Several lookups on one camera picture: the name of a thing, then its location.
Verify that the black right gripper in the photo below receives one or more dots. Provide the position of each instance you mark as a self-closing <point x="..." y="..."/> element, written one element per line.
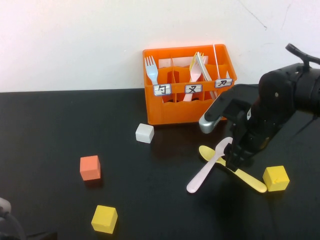
<point x="252" y="140"/>

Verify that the yellow plastic spoon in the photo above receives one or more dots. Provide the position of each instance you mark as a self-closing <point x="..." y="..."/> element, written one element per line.
<point x="250" y="180"/>

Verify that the pink plastic spoon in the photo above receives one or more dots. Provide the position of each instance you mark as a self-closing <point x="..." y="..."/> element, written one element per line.
<point x="200" y="178"/>

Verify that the pink plastic fork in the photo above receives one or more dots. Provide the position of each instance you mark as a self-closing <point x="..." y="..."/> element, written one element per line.
<point x="194" y="75"/>

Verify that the pink plastic knife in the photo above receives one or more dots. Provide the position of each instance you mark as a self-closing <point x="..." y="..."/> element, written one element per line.
<point x="216" y="62"/>

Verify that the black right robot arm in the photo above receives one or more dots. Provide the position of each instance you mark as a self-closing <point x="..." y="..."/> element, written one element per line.
<point x="277" y="85"/>

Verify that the orange plastic cutlery holder crate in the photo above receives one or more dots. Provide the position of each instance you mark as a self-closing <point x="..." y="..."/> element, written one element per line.
<point x="180" y="112"/>

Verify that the yellow cube block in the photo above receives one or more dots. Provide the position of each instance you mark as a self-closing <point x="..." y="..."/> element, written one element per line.
<point x="103" y="220"/>
<point x="275" y="178"/>

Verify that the paper label with knife character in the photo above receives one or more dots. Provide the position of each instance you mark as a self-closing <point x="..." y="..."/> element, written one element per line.
<point x="223" y="83"/>

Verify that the paper label with fork character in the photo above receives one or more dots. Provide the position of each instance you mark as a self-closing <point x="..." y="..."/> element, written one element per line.
<point x="193" y="89"/>

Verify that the grey-white plastic knife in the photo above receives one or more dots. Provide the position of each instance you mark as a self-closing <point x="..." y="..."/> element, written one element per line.
<point x="203" y="68"/>

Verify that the grey-white cube block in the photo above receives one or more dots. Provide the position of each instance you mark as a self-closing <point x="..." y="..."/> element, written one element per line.
<point x="144" y="133"/>

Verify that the paper label with spoon character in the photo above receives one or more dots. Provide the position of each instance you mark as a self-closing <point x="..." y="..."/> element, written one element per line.
<point x="162" y="90"/>

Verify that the yellow plastic fork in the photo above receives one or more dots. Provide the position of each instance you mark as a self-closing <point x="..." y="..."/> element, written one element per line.
<point x="192" y="66"/>

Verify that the light blue plastic fork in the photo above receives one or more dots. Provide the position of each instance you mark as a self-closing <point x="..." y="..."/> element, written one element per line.
<point x="151" y="72"/>

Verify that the orange cube block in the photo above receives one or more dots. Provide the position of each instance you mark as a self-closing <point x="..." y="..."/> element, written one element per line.
<point x="90" y="167"/>

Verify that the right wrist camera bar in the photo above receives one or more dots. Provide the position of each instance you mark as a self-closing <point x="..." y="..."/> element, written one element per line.
<point x="217" y="107"/>

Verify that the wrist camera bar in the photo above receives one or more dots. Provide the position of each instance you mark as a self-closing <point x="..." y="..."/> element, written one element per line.
<point x="4" y="205"/>
<point x="217" y="107"/>

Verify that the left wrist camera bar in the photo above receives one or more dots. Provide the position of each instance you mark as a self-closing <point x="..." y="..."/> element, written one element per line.
<point x="4" y="205"/>

